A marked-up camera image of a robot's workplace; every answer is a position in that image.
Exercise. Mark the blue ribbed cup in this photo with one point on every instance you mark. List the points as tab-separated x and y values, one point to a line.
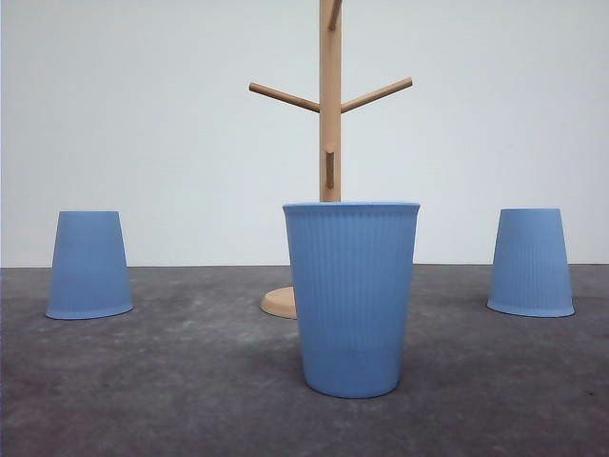
353	264
530	271
89	276

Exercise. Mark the wooden mug tree stand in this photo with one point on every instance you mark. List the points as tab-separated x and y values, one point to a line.
281	301

